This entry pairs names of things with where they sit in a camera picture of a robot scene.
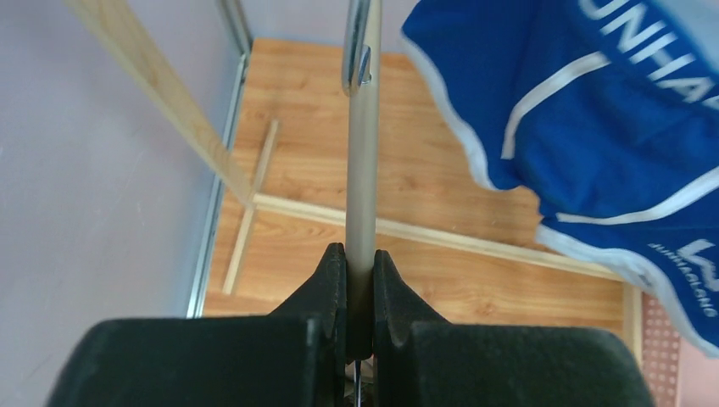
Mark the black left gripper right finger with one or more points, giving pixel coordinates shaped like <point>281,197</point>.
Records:
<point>421,359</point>

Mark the pink plastic laundry basket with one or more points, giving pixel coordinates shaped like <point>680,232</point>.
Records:
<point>677,373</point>

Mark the wooden clothes rack frame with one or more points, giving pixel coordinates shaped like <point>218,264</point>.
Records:
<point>468,252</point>

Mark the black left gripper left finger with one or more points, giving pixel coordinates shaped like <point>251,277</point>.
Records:
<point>294,356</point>

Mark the blue underwear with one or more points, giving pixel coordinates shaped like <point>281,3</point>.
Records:
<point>608,112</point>

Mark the wooden clip hanger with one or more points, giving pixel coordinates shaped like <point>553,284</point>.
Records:
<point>360,78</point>

